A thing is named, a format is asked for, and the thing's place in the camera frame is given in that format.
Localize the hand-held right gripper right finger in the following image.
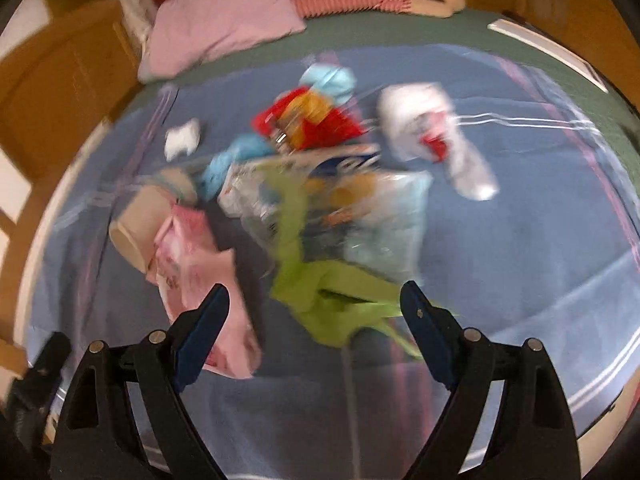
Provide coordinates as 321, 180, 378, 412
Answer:
400, 281, 581, 480

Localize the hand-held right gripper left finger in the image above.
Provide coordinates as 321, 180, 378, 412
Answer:
50, 284, 231, 480

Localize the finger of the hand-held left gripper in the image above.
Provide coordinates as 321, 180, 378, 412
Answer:
27, 331, 72, 378

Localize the green plastic bag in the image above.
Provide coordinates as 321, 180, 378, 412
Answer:
270, 170, 436, 361

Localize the pink plastic packet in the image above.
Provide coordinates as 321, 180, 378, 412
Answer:
145, 205, 263, 380

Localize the blue striped bed sheet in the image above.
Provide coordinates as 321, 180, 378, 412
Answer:
20, 42, 640, 480

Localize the pale blue clear bag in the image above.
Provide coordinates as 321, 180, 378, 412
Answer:
345, 170, 433, 281

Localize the beige paper cup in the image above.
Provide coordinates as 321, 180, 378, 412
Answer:
109, 185, 181, 273

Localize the clear plastic bag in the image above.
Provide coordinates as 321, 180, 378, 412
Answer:
220, 160, 281, 241

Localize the light blue wrapper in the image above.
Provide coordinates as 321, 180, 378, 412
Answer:
202, 135, 271, 198

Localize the white crumpled tissue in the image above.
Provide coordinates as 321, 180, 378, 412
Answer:
165, 119, 202, 161

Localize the small white plastic bag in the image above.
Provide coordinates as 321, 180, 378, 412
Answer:
376, 82, 501, 201

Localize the red snack packet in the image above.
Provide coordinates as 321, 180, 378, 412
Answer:
251, 87, 368, 151

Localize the light blue crumpled bag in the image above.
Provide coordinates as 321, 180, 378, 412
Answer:
300, 62, 357, 106

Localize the green woven bed mat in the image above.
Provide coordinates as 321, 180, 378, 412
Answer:
165, 7, 640, 131

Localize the white flat board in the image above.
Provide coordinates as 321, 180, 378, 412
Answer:
487, 17, 608, 93

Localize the pink pillow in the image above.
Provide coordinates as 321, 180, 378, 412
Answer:
137, 0, 307, 83

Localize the wooden bunk bed frame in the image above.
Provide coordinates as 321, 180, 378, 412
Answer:
0, 0, 640, 376

